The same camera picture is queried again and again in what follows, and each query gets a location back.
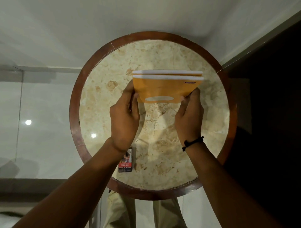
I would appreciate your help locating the person's left hand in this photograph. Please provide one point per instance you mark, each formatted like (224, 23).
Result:
(123, 122)

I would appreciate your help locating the person's right hand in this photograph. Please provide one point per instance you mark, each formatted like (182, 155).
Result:
(189, 119)

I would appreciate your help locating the person's left thumb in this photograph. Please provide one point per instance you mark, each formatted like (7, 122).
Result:
(134, 103)

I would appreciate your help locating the person's right thumb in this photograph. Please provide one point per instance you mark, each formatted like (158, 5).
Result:
(183, 105)

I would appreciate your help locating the orange notebook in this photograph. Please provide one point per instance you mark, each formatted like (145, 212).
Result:
(167, 72)
(164, 90)

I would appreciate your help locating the person's left forearm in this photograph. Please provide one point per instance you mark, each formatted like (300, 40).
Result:
(70, 190)

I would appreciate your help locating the person's right forearm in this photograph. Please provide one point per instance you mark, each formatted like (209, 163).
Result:
(228, 188)

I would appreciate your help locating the round marble table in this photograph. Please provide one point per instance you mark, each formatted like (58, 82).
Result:
(154, 115)

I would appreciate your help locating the black wrist band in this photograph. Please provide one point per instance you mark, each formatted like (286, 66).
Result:
(192, 142)

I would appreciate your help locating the small printed card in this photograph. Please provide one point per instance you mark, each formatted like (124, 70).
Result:
(125, 161)

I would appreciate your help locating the dark wooden cabinet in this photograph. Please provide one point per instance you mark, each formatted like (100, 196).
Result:
(265, 131)

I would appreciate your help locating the person's beige trousers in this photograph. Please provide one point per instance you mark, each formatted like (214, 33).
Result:
(143, 212)

